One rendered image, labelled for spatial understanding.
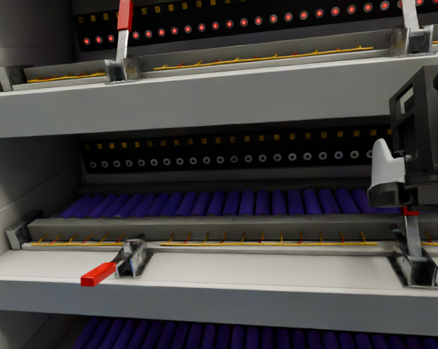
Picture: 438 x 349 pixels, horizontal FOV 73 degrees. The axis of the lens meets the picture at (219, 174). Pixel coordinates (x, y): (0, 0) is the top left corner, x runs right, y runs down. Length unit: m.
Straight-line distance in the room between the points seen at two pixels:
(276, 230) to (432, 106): 0.20
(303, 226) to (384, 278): 0.09
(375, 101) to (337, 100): 0.03
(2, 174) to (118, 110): 0.19
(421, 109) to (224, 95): 0.16
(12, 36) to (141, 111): 0.24
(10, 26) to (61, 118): 0.19
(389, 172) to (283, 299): 0.14
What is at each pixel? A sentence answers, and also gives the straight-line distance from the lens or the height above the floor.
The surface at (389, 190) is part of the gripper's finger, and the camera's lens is 0.23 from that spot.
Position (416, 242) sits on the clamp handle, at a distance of 0.32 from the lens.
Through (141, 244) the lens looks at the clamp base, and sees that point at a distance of 0.33.
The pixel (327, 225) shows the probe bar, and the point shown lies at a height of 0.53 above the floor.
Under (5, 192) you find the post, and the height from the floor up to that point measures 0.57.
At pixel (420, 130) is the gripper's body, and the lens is 0.21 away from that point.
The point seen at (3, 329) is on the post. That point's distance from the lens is 0.48.
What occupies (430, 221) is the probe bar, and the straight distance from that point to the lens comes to 0.37.
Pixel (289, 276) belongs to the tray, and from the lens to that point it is 0.30.
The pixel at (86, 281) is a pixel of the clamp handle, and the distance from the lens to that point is 0.27.
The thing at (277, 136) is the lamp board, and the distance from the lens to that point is 0.42.
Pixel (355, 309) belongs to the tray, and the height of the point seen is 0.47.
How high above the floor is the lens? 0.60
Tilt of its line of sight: 2 degrees down
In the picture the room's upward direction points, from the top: 2 degrees counter-clockwise
